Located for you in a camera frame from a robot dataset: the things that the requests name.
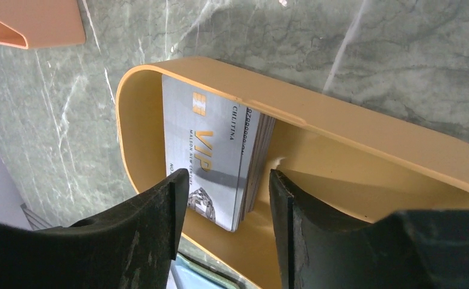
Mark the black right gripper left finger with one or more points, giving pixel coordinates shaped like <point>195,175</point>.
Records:
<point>130,245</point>

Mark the grey credit card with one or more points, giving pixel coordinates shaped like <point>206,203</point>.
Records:
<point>222,144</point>

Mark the orange plastic desk organizer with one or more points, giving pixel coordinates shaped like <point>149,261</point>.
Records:
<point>40,24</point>

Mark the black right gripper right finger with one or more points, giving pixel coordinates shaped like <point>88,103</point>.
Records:
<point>318,246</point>

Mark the green leather card holder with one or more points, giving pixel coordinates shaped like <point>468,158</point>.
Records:
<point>185,273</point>

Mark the yellow oval tray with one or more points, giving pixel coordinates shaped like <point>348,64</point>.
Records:
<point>361,162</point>

